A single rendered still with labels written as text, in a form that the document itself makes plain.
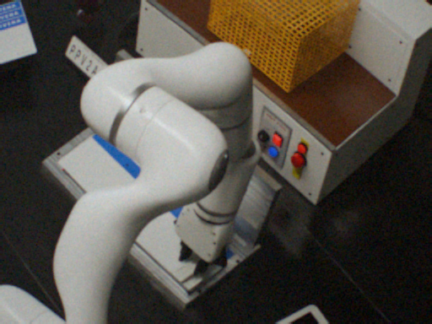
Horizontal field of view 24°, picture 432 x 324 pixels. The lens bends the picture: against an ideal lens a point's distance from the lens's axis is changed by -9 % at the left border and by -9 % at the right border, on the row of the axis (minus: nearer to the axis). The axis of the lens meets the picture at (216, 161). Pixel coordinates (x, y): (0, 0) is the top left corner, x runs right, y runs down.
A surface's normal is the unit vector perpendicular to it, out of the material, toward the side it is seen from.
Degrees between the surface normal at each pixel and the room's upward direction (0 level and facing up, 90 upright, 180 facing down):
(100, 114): 57
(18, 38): 0
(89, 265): 52
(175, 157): 43
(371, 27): 90
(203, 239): 78
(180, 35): 90
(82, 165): 0
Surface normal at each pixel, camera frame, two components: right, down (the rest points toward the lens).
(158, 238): 0.11, -0.58
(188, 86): 0.03, 0.64
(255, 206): -0.68, 0.43
